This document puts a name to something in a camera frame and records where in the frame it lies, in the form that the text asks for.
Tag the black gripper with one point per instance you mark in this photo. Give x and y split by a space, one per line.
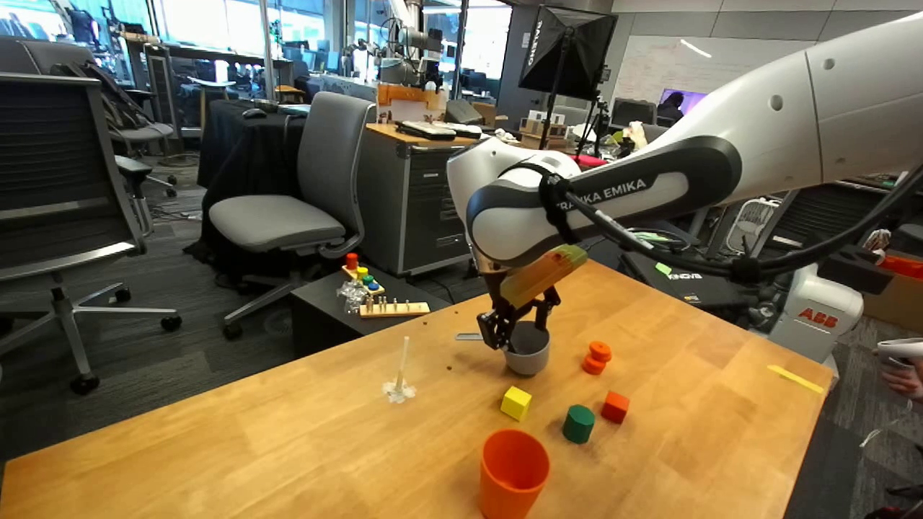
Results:
501 320

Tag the gray cup with handle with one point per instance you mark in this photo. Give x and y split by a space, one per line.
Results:
526 352

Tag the yellow cube block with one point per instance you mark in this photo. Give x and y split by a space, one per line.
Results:
515 401

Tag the green cylinder block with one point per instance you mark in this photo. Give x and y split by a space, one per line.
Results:
579 426

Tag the white ABB robot base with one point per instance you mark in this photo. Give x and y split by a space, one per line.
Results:
815 315

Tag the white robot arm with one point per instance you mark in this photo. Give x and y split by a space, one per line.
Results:
836 110

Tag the orange plastic cup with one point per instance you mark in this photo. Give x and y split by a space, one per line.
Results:
515 470

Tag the orange double disc block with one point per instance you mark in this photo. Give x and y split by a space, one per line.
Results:
595 358

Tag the gray metal cabinet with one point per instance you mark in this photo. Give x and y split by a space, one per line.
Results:
407 211

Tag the colorful stacking toy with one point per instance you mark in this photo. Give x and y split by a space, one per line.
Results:
364 296

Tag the red cube block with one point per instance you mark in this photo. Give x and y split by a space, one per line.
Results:
616 408

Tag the black low side table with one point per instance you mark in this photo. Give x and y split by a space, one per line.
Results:
321 319

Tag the gray office chair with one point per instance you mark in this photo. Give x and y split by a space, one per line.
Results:
314 227

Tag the yellow tape strip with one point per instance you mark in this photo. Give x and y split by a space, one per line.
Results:
797 378

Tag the dark mesh office chair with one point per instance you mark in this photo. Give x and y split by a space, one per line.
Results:
63 205

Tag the wrist camera with wooden mount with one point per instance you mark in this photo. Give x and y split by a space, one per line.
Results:
540 276

